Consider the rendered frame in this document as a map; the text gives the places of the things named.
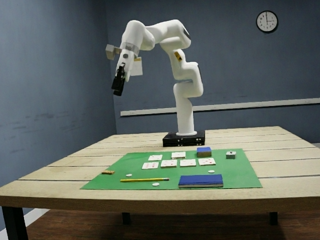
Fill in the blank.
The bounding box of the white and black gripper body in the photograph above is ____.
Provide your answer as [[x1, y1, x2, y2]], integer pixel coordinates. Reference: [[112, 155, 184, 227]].
[[115, 49, 138, 82]]

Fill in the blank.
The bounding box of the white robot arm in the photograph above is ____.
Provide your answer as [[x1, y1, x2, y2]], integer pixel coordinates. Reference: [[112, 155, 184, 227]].
[[105, 20, 203, 136]]

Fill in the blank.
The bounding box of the green felt mat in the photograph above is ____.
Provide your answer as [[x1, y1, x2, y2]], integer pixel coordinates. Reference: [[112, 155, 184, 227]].
[[80, 148, 263, 190]]

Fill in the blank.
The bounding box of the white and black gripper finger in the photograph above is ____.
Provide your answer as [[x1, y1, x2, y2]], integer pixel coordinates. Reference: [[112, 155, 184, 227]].
[[111, 62, 125, 91], [113, 78, 125, 97]]

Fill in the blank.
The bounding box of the white playing card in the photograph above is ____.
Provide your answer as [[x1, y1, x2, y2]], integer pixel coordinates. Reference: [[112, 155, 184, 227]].
[[171, 152, 186, 158], [160, 160, 177, 167], [180, 159, 196, 167], [148, 155, 163, 161], [142, 162, 159, 170], [198, 158, 216, 166]]

